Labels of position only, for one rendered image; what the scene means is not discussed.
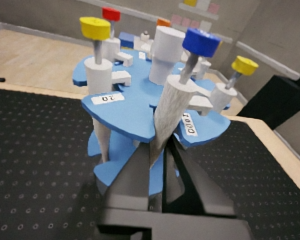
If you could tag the white hand pipette with blue push button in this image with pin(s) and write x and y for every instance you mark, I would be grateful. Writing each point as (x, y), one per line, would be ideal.
(178, 92)

